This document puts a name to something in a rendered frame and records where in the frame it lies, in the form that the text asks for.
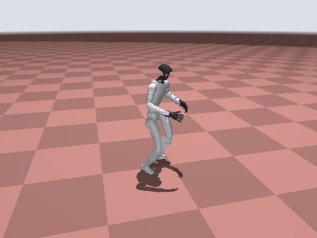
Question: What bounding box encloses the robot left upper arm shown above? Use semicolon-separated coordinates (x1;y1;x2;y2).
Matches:
164;80;172;98

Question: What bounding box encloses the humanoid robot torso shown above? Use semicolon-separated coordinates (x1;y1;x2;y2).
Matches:
146;80;167;121

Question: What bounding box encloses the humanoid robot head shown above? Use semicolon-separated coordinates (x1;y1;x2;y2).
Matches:
155;64;172;84

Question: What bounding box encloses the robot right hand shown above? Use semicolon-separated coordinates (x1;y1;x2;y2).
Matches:
165;111;184;122

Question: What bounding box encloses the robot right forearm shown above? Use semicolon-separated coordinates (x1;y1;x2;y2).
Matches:
147;103;170;116

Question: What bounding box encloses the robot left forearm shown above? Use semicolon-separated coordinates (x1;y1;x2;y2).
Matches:
169;93;180;105

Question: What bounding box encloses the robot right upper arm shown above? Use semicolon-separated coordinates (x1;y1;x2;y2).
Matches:
146;83;157;109

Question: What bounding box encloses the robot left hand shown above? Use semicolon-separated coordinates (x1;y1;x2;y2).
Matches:
179;100;188;113

